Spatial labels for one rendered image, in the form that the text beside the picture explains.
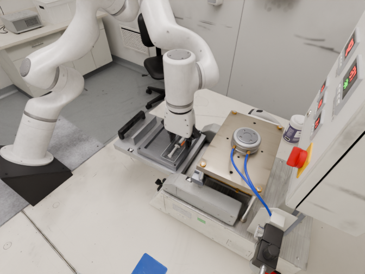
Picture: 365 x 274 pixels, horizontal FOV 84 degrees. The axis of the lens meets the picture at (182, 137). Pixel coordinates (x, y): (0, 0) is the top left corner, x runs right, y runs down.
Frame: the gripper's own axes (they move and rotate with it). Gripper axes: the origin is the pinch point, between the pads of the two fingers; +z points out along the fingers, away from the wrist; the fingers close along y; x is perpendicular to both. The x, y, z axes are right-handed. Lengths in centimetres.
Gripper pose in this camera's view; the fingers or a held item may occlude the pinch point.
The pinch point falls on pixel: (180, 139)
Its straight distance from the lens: 74.3
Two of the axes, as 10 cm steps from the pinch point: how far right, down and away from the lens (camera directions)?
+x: 4.9, -6.3, 6.0
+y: 8.7, 3.5, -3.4
